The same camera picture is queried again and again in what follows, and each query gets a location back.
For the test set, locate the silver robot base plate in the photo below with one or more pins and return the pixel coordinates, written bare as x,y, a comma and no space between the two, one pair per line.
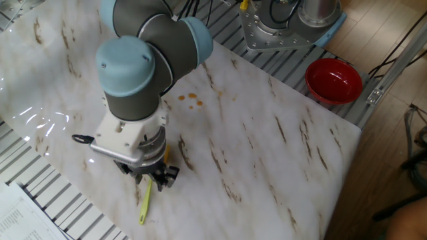
267,40

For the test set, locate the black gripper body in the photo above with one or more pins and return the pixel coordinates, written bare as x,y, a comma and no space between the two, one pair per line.
146,170

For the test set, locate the black chair leg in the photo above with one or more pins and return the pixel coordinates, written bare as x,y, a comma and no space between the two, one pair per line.
397,208

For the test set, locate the printed paper sheets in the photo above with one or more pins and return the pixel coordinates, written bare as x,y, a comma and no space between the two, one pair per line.
20,220

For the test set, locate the person's bare forearm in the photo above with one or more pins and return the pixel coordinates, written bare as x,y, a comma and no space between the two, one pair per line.
410,223

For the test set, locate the yellow plastic clip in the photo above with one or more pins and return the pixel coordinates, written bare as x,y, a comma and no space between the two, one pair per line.
244,4

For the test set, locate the marble pattern table sheet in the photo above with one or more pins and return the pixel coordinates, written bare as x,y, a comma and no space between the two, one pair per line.
250,166

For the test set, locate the red bowl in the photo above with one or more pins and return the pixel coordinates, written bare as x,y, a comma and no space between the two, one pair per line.
333,81

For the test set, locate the silver perforated metal plate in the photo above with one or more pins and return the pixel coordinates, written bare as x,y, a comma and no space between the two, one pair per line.
13,10

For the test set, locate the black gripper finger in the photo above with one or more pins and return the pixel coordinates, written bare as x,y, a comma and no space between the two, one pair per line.
165,180
137,179

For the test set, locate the orange sauce stain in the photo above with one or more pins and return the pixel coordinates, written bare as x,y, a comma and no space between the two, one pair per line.
192,95

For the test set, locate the aluminium frame post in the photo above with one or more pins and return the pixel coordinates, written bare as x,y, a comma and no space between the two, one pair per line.
400,56

